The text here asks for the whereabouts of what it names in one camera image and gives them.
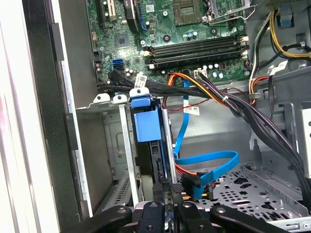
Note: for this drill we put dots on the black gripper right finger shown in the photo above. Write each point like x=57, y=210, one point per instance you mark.
x=189, y=218

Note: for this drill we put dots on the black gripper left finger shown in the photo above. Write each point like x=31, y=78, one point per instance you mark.
x=151, y=218

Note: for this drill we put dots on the hard disk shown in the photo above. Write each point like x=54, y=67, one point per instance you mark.
x=145, y=126

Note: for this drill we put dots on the silver disk bay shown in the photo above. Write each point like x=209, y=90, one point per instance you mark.
x=126, y=136

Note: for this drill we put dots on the silver drive cage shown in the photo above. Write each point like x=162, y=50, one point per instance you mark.
x=305, y=145

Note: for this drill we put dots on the blue SATA port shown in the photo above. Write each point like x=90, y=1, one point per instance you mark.
x=118, y=65

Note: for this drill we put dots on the RAM slot white clips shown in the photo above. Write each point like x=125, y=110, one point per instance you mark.
x=194, y=60
x=194, y=47

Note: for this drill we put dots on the RAM slot black clips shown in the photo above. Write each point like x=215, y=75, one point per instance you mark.
x=194, y=40
x=194, y=54

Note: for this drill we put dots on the black PC case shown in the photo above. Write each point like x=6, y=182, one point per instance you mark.
x=82, y=60

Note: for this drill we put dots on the small black square chip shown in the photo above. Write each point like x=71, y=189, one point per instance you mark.
x=122, y=40

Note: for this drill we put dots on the green motherboard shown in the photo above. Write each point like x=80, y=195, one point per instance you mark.
x=170, y=31

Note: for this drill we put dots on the blue expansion slot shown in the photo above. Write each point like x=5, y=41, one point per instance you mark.
x=143, y=14

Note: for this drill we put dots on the black graphics card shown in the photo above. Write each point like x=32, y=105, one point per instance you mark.
x=131, y=14

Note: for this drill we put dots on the black expansion slot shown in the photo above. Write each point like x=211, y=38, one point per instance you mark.
x=101, y=17

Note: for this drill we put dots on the white expansion slot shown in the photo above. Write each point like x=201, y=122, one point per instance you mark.
x=111, y=11

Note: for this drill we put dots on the metal socket cover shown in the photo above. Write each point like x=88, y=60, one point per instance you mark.
x=245, y=2

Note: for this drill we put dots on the grey power supply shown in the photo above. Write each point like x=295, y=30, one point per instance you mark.
x=291, y=3

